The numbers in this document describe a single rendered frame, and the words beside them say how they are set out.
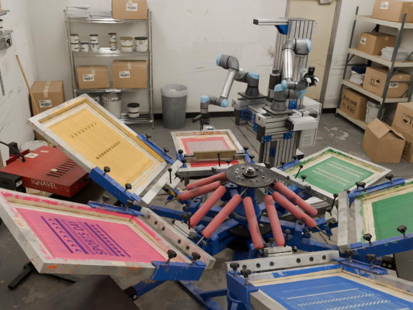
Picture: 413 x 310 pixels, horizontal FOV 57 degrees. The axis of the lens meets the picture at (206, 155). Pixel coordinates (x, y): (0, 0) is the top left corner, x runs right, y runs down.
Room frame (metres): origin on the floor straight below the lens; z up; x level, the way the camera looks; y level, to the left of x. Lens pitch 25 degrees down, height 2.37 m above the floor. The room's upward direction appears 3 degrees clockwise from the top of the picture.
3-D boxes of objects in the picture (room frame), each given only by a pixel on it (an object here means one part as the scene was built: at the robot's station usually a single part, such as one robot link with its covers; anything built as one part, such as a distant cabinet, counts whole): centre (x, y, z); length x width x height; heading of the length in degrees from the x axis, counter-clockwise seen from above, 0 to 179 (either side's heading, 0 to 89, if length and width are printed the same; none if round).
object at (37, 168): (2.41, 1.10, 1.06); 0.61 x 0.46 x 0.12; 73
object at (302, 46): (3.41, -0.79, 1.63); 0.15 x 0.12 x 0.55; 90
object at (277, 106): (3.41, -0.65, 1.31); 0.15 x 0.15 x 0.10
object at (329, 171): (2.62, -0.92, 1.05); 1.08 x 0.61 x 0.23; 133
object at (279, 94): (3.41, -0.66, 1.42); 0.13 x 0.12 x 0.14; 90
